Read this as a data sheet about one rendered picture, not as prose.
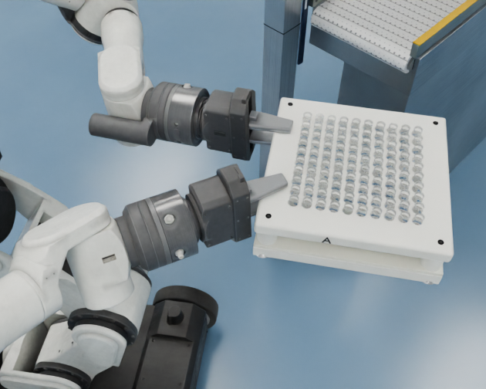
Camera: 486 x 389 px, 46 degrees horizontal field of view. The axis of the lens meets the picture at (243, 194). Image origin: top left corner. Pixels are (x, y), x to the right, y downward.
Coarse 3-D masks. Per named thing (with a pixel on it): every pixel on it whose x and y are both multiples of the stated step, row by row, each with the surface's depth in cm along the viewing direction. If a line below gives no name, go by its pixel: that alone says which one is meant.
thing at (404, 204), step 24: (312, 144) 79; (336, 144) 78; (408, 144) 79; (312, 168) 76; (336, 168) 76; (360, 168) 76; (408, 168) 77; (312, 192) 73; (336, 192) 74; (360, 192) 74; (408, 192) 73
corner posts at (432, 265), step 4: (260, 236) 74; (264, 236) 73; (268, 236) 73; (272, 236) 73; (276, 236) 74; (260, 240) 74; (264, 240) 74; (268, 240) 74; (272, 240) 74; (264, 244) 74; (268, 244) 74; (420, 260) 73; (424, 260) 72; (428, 260) 71; (432, 260) 70; (424, 264) 72; (428, 264) 71; (432, 264) 71; (436, 264) 71; (440, 264) 71; (424, 268) 72; (428, 268) 72; (432, 268) 72; (436, 268) 72
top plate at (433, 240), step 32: (288, 160) 78; (320, 160) 78; (384, 160) 78; (288, 192) 74; (384, 192) 74; (448, 192) 74; (256, 224) 71; (288, 224) 71; (320, 224) 71; (352, 224) 71; (384, 224) 71; (448, 224) 71; (416, 256) 70; (448, 256) 69
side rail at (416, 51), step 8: (480, 0) 125; (472, 8) 124; (464, 16) 123; (448, 24) 119; (456, 24) 122; (440, 32) 118; (432, 40) 117; (416, 48) 114; (424, 48) 116; (416, 56) 115
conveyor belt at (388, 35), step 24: (336, 0) 130; (360, 0) 130; (384, 0) 130; (408, 0) 130; (432, 0) 130; (456, 0) 130; (312, 24) 130; (336, 24) 126; (360, 24) 124; (384, 24) 124; (408, 24) 124; (432, 24) 124; (360, 48) 124; (384, 48) 120; (408, 48) 119; (408, 72) 121
